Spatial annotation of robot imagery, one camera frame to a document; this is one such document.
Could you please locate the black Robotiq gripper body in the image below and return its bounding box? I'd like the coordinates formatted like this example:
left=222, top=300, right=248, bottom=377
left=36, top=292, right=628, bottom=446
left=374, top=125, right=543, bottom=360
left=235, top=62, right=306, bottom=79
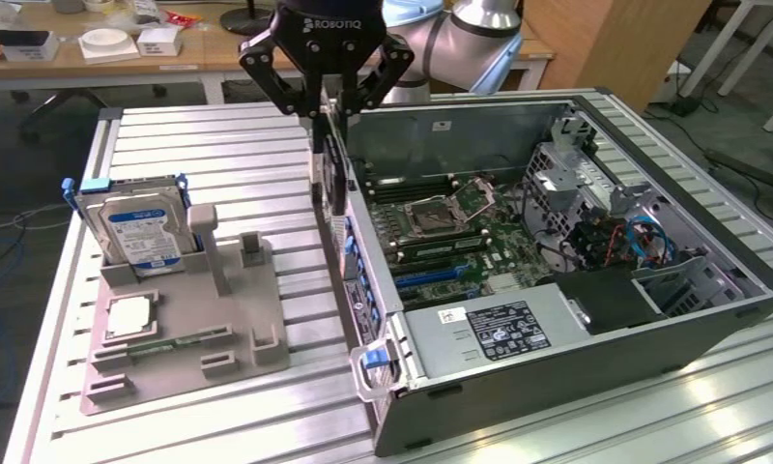
left=268, top=0, right=390, bottom=76

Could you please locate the black round lamp base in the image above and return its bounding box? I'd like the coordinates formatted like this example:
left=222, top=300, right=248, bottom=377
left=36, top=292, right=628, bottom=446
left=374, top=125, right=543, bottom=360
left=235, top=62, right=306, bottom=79
left=220, top=0, right=279, bottom=36

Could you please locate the small white box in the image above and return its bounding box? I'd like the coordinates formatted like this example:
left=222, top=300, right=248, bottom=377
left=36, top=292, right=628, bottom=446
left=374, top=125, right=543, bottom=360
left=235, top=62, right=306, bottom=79
left=135, top=26, right=184, bottom=57

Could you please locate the silver socket cover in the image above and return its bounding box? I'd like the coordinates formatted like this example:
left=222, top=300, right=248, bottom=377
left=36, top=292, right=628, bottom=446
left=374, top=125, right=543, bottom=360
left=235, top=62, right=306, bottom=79
left=447, top=176, right=502, bottom=214

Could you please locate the wooden desk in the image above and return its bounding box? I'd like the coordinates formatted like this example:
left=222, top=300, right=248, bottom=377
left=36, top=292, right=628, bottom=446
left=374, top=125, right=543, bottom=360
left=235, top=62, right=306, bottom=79
left=0, top=0, right=556, bottom=93

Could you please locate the black chair base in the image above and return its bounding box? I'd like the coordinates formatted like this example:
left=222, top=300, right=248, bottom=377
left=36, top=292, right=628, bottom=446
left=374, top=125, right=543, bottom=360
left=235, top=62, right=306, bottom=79
left=12, top=85, right=170, bottom=141

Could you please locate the wooden cabinet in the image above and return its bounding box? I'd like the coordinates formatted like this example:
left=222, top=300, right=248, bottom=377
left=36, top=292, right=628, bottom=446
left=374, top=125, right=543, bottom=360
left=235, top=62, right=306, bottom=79
left=540, top=0, right=716, bottom=112

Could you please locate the perforated metal disk bay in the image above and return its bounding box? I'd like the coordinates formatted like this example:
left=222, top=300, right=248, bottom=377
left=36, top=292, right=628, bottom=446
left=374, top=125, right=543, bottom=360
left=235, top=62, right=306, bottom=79
left=522, top=139, right=627, bottom=233

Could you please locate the white box with black lid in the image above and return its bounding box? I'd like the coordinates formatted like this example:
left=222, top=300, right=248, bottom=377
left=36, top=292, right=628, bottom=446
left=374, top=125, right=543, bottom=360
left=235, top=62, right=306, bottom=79
left=0, top=29, right=60, bottom=63

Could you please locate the long black expansion slot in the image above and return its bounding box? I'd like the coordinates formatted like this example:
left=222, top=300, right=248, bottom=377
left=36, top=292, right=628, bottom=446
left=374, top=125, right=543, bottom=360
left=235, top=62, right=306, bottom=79
left=390, top=258, right=463, bottom=276

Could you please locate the white device with red dot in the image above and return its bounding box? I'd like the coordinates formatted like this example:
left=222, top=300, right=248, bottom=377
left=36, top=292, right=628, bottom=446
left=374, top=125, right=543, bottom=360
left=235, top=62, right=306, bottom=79
left=660, top=60, right=696, bottom=105

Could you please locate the grey parts rack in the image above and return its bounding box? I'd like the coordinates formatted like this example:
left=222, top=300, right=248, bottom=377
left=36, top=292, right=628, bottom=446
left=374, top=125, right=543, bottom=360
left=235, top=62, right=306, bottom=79
left=79, top=202, right=292, bottom=418

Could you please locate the silver CPU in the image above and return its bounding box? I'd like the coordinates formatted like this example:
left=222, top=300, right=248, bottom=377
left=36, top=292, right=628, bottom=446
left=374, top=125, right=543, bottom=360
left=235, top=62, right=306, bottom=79
left=104, top=298, right=158, bottom=339

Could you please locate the grey power supply unit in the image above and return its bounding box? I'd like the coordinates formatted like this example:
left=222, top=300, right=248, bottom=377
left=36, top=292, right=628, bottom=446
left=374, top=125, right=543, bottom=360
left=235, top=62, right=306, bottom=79
left=403, top=282, right=592, bottom=388

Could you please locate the black floor stand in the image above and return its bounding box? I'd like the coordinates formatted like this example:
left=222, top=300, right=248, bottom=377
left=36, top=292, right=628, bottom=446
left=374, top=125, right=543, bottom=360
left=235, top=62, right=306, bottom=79
left=702, top=142, right=773, bottom=194

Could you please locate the green RAM stick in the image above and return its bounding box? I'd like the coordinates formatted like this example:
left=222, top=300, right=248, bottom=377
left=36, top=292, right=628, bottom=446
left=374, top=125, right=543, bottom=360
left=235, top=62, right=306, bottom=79
left=127, top=336, right=203, bottom=360

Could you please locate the open black PC case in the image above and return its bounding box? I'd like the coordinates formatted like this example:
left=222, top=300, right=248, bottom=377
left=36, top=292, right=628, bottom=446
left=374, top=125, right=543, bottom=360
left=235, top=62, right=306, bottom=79
left=308, top=86, right=773, bottom=458

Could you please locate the hard disk with blue bracket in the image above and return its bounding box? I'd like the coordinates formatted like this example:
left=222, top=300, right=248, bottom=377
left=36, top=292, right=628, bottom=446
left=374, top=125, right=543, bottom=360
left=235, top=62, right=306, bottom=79
left=59, top=172, right=199, bottom=280

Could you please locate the black wire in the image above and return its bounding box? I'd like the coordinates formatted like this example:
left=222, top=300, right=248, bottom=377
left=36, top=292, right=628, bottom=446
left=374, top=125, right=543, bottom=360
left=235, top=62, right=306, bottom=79
left=531, top=226, right=582, bottom=275

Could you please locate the white table frame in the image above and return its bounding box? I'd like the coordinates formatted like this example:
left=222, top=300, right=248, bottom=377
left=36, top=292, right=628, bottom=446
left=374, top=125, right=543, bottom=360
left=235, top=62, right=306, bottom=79
left=679, top=0, right=773, bottom=132

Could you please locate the red wire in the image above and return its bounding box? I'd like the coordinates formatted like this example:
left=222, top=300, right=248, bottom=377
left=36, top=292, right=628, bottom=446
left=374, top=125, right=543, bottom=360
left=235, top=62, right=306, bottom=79
left=607, top=217, right=628, bottom=265

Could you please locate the blue wire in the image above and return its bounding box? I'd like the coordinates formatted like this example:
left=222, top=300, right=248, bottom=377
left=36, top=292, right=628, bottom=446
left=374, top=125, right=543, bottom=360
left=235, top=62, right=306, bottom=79
left=624, top=217, right=679, bottom=270

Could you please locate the grey metal bay bracket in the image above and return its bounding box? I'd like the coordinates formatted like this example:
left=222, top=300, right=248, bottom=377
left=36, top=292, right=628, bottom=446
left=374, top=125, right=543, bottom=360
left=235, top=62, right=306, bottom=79
left=630, top=255, right=750, bottom=318

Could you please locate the grey case handle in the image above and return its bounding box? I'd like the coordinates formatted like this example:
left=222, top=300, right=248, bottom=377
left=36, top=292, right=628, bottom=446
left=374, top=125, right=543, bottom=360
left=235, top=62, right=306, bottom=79
left=350, top=337, right=407, bottom=403

